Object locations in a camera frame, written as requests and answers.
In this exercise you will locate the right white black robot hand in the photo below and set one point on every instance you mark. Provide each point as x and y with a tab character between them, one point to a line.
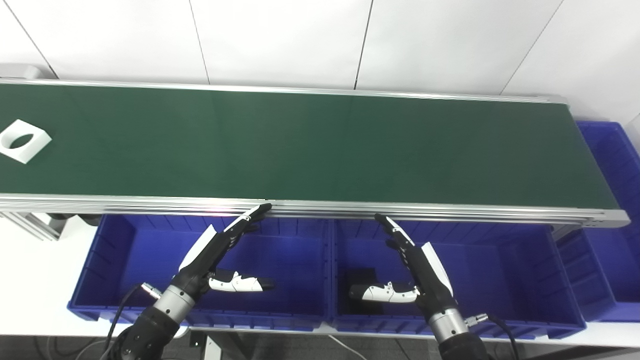
430	285

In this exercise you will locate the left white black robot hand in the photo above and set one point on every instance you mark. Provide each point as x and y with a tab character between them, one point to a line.
202	265

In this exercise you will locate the white square part round hole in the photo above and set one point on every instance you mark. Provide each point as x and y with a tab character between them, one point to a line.
19	126

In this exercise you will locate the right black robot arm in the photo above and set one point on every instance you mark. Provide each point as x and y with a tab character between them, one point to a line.
457	342

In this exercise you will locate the black part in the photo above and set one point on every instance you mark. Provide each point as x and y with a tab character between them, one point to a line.
362	277

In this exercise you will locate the blue plastic bin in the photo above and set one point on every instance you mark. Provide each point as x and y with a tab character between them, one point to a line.
500	280
615	250
295	250

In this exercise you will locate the green conveyor belt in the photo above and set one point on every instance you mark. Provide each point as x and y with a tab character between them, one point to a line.
350	207
310	145

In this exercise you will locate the aluminium conveyor leg profile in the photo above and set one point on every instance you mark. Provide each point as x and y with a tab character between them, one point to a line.
35	227

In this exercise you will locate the grey conveyor motor housing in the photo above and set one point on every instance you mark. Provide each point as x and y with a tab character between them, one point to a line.
20	71

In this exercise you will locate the white table support bracket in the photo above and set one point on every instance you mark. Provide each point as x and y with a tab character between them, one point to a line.
212	347

